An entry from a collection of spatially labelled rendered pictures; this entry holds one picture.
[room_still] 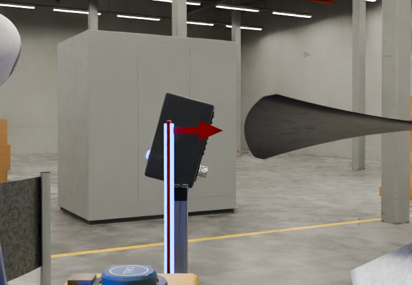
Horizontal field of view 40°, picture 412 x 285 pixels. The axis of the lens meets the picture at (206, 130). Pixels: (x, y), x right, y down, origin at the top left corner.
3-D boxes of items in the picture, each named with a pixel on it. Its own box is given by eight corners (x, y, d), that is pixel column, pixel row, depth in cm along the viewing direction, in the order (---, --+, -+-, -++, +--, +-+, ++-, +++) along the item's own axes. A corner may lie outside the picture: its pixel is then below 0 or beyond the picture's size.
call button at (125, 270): (154, 300, 39) (154, 275, 39) (95, 300, 39) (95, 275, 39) (159, 284, 43) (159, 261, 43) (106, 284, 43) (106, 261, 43)
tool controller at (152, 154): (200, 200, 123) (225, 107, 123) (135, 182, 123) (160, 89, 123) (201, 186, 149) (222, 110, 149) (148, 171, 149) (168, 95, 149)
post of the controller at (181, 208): (187, 281, 118) (187, 186, 118) (173, 281, 118) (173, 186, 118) (187, 276, 121) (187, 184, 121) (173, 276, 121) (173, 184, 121)
